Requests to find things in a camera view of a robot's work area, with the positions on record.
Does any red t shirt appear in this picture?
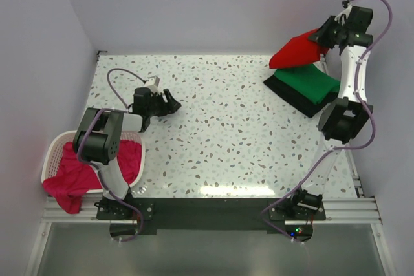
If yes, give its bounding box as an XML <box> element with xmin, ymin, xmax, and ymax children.
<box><xmin>269</xmin><ymin>29</ymin><xmax>329</xmax><ymax>69</ymax></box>

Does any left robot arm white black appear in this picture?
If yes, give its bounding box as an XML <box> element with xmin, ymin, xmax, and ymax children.
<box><xmin>72</xmin><ymin>87</ymin><xmax>182</xmax><ymax>220</ymax></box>

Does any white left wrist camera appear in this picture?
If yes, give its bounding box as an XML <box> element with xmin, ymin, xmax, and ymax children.
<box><xmin>144</xmin><ymin>76</ymin><xmax>161</xmax><ymax>94</ymax></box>

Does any magenta t shirt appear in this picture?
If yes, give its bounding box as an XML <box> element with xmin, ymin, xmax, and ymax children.
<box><xmin>42</xmin><ymin>140</ymin><xmax>142</xmax><ymax>214</ymax></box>

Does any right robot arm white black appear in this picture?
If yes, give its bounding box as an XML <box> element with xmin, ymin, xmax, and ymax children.
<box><xmin>273</xmin><ymin>3</ymin><xmax>373</xmax><ymax>220</ymax></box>

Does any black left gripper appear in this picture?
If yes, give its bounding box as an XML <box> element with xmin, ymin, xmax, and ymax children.
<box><xmin>146</xmin><ymin>89</ymin><xmax>180</xmax><ymax>117</ymax></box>

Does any folded black t shirt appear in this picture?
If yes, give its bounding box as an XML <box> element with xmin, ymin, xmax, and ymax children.
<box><xmin>263</xmin><ymin>76</ymin><xmax>338</xmax><ymax>118</ymax></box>

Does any white perforated laundry basket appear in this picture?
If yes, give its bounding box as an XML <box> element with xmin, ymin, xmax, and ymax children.
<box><xmin>41</xmin><ymin>131</ymin><xmax>146</xmax><ymax>196</ymax></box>

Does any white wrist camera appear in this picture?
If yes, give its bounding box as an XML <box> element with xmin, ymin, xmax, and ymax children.
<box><xmin>334</xmin><ymin>0</ymin><xmax>353</xmax><ymax>25</ymax></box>
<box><xmin>144</xmin><ymin>76</ymin><xmax>161</xmax><ymax>94</ymax></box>

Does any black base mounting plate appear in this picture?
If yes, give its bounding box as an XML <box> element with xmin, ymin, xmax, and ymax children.
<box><xmin>95</xmin><ymin>196</ymin><xmax>326</xmax><ymax>241</ymax></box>

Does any folded green t shirt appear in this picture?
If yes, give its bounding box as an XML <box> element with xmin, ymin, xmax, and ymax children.
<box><xmin>274</xmin><ymin>64</ymin><xmax>340</xmax><ymax>104</ymax></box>

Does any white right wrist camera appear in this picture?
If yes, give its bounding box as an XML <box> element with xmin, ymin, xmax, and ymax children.
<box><xmin>334</xmin><ymin>0</ymin><xmax>353</xmax><ymax>25</ymax></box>

